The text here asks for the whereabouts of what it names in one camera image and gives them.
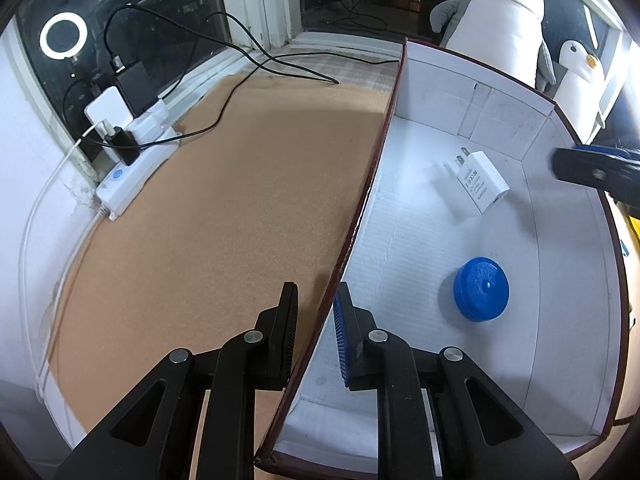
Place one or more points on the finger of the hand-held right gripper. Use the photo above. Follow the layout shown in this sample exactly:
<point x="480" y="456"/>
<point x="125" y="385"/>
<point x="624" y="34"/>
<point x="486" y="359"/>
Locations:
<point x="590" y="167"/>

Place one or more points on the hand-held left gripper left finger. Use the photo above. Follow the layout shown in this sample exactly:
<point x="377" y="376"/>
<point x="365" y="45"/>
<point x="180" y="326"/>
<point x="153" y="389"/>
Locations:
<point x="284" y="345"/>

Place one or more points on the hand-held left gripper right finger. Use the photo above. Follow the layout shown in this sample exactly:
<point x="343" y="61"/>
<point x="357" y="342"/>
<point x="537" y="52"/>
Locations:
<point x="342" y="340"/>

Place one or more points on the white USB wall charger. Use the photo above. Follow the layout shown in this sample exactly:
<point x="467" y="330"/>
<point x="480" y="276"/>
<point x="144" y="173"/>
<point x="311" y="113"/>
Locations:
<point x="481" y="181"/>

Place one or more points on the red cardboard box white inside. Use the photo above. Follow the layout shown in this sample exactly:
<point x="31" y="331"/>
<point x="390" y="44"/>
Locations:
<point x="425" y="245"/>

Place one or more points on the blue round plastic lid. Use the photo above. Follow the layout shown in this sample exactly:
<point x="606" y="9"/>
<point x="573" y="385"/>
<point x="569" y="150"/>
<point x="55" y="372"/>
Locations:
<point x="481" y="289"/>

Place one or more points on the small penguin plush toy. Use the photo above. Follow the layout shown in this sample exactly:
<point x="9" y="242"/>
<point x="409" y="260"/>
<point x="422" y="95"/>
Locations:
<point x="577" y="90"/>

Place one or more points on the brown table mat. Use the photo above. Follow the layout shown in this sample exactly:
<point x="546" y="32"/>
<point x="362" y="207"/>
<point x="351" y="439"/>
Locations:
<point x="225" y="210"/>

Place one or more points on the large penguin plush toy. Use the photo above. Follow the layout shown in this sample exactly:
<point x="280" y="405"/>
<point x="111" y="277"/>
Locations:
<point x="492" y="15"/>

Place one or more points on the white power strip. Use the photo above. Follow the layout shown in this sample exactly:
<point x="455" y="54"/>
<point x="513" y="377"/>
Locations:
<point x="132" y="177"/>

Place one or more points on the checkered cloth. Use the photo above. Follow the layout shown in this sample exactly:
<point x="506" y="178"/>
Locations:
<point x="350" y="77"/>

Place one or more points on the black plug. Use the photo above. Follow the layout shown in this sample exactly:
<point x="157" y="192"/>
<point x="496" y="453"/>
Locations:
<point x="122" y="145"/>

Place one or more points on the white power adapter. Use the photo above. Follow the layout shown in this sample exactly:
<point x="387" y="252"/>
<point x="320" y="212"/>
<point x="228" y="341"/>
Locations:
<point x="107" y="105"/>

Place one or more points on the black power adapter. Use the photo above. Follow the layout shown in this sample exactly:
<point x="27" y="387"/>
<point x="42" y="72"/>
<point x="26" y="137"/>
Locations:
<point x="135" y="85"/>

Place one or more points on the white window frame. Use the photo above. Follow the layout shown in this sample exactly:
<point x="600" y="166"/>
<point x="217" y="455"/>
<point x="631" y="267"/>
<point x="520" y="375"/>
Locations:
<point x="250" y="0"/>

